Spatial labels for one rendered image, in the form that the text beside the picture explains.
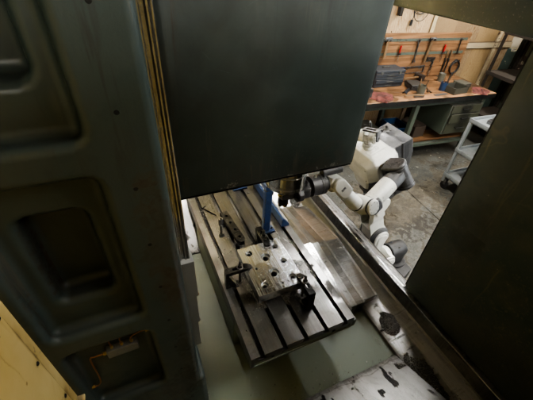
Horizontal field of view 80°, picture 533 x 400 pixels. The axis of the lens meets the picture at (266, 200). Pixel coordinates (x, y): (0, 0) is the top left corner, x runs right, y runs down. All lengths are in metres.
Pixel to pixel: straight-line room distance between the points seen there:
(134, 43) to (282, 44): 0.43
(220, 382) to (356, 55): 1.43
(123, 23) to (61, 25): 0.08
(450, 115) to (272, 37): 4.04
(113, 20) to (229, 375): 1.47
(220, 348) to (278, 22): 1.43
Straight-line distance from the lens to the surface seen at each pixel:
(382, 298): 1.98
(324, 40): 0.94
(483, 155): 1.41
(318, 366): 1.73
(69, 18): 0.55
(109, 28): 0.55
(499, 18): 1.39
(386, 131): 1.94
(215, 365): 1.70
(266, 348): 1.42
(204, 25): 0.80
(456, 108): 4.75
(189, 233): 2.14
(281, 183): 1.17
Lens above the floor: 2.17
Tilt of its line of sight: 39 degrees down
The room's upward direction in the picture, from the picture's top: 4 degrees clockwise
